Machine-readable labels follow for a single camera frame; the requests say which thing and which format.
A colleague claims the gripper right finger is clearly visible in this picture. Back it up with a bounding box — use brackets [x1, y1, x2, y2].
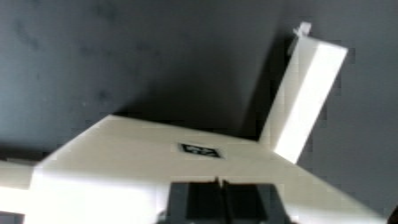
[224, 183, 292, 224]

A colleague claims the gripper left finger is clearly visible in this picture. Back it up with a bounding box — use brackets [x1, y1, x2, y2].
[168, 182, 223, 224]

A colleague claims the white cabinet body box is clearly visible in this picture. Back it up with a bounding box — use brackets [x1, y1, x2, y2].
[25, 116, 386, 224]

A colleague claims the white U-shaped border frame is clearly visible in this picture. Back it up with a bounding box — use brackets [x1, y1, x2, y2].
[260, 22, 349, 163]

